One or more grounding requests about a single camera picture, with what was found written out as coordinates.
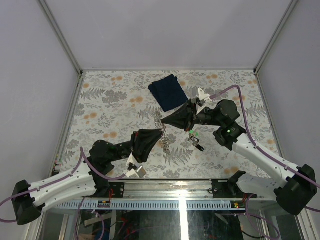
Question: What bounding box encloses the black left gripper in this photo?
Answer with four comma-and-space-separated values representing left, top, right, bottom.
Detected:
109, 129, 165, 165

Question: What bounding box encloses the aluminium mounting rail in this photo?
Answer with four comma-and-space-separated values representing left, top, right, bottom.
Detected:
62, 178, 307, 201

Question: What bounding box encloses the white slotted cable duct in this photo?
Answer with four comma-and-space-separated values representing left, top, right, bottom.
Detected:
56, 199, 232, 211

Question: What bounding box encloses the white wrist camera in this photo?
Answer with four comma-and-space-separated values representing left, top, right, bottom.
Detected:
124, 153, 147, 179
191, 87, 212, 115

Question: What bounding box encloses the green key tag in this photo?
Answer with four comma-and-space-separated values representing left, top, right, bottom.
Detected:
189, 130, 199, 138

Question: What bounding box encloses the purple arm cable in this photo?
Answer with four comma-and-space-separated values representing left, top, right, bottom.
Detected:
209, 84, 320, 238
0, 146, 127, 224

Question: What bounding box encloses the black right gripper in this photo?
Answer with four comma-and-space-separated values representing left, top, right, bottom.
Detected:
162, 98, 224, 132

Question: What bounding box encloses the dark blue folded cloth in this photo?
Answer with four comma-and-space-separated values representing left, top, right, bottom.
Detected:
148, 74, 188, 112

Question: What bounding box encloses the silver key black tag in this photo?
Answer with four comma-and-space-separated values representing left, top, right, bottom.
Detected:
189, 136, 204, 152

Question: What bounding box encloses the steel disc with keyrings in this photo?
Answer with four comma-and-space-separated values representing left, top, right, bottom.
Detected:
154, 111, 170, 154

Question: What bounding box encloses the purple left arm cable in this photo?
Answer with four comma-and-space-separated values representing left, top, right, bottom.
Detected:
0, 146, 127, 224

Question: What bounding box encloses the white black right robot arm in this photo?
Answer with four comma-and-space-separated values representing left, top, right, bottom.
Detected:
161, 99, 319, 216

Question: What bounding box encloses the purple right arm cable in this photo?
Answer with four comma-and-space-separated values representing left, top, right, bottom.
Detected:
209, 84, 320, 238

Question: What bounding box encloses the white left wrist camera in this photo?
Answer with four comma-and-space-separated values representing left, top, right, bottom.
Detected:
124, 153, 147, 179

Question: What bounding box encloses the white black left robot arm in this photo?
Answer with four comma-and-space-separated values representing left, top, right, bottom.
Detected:
11, 129, 163, 226

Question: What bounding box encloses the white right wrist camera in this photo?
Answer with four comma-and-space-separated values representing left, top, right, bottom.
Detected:
191, 87, 212, 115

